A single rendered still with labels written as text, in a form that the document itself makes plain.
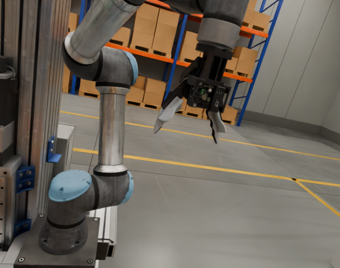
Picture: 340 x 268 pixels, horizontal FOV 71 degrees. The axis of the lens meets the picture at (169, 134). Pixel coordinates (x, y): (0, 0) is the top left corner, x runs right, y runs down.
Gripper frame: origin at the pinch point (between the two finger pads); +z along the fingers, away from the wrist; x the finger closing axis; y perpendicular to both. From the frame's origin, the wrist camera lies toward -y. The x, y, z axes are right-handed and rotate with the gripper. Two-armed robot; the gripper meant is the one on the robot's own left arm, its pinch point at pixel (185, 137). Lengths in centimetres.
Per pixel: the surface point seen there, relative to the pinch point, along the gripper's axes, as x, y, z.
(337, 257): 240, -105, 140
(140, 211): 33, -171, 152
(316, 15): 651, -808, -282
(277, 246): 185, -128, 152
